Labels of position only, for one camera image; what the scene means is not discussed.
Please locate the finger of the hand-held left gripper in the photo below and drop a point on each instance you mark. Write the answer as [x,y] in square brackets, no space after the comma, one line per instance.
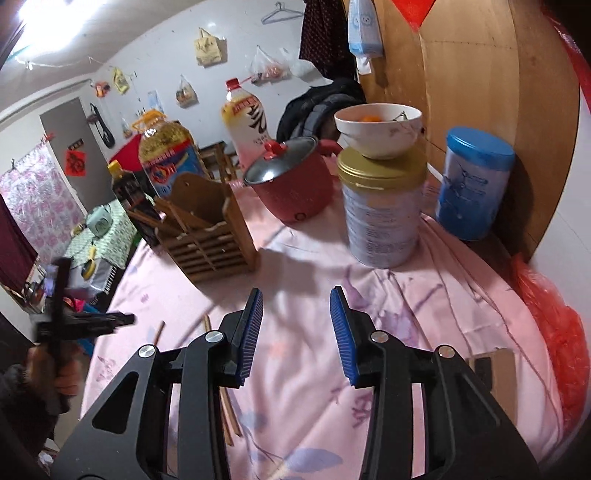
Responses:
[123,321]

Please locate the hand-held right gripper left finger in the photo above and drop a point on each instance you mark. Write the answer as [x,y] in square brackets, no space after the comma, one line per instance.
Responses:
[249,337]

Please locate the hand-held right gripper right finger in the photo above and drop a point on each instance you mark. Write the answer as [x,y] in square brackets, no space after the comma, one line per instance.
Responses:
[344,337]

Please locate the wooden utensil holder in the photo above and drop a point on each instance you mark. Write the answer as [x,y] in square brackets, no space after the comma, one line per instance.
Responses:
[207,254]

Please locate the person's left forearm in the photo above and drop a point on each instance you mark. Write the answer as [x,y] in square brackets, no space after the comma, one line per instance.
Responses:
[27,415]

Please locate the person's left hand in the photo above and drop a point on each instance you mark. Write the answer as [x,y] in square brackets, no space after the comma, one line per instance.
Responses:
[69,374]

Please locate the small table with green cloth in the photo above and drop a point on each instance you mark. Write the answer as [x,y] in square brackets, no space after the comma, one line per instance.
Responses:
[111,240]

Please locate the pink floral tablecloth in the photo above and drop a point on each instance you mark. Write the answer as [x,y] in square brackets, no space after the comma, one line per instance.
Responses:
[300,267]

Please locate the dark red curtain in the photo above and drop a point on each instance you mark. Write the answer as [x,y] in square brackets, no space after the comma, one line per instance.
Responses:
[16,244]

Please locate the mint green rice cooker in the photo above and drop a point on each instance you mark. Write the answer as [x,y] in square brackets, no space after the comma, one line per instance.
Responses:
[99,220]

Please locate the pink floral curtain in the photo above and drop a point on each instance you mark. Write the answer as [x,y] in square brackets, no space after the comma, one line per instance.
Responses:
[37,198]

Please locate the tin can with gold lid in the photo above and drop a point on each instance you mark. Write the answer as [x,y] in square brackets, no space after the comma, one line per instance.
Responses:
[383,221]

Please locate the dark soy sauce bottle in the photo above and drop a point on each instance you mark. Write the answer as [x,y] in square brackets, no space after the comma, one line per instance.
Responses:
[127,189]

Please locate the red electric pot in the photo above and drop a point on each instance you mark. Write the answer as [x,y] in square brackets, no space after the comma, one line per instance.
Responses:
[295,194]

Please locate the flat wooden block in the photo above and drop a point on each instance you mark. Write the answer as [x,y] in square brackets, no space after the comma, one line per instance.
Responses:
[503,362]

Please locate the cooking oil jug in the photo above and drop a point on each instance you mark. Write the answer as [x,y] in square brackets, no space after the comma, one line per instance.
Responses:
[168,161]

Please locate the red cloth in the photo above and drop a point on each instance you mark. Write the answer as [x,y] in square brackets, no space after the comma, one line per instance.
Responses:
[129,147]

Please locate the wooden chair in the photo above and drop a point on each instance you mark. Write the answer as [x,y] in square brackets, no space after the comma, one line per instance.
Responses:
[219,159]

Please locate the grey door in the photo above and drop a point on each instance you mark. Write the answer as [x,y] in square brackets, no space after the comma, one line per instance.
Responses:
[69,129]

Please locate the blue lidded can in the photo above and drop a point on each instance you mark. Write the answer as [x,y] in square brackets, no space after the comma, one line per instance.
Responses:
[471,194]

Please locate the black hanging bag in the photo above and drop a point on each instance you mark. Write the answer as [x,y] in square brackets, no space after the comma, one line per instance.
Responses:
[104,129]

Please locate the white bowl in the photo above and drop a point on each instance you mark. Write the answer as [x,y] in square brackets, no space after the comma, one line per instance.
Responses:
[378,138]

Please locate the red capped beverage bottle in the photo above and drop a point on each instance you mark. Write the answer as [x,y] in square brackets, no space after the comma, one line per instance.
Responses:
[244,124]

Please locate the orange fruit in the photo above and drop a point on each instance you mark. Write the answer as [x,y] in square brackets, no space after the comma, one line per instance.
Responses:
[371,118]

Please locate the dark jacket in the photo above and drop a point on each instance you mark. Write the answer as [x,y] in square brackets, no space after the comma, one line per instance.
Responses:
[318,106]

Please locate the small clear plastic bag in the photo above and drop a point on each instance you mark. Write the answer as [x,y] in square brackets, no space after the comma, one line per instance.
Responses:
[186,94]

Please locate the small yellow bag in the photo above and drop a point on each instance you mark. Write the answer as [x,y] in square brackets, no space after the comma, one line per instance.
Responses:
[121,82]

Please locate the clear plastic bag red contents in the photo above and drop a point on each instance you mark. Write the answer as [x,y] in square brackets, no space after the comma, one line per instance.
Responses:
[270,69]

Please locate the white plastic bag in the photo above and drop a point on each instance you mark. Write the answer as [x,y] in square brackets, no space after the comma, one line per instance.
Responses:
[307,69]

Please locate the round wooden board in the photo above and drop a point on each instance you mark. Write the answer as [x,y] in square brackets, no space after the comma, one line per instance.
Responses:
[480,92]

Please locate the yellow tote bag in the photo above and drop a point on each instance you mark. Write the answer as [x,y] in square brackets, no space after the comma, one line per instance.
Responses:
[210,48]

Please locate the hanging dark patterned garment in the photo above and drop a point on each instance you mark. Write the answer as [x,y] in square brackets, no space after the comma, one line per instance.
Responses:
[325,37]

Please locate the blue and white hanging bag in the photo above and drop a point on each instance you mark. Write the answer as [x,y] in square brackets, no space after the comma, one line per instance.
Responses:
[364,32]

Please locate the clothes hanger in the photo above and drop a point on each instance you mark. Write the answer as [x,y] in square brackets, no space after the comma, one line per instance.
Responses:
[281,14]

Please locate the red paper decoration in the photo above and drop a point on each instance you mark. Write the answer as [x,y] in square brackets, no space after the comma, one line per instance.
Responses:
[415,11]

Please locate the red diamond wall decoration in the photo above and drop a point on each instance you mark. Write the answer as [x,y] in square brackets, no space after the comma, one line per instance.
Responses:
[76,161]

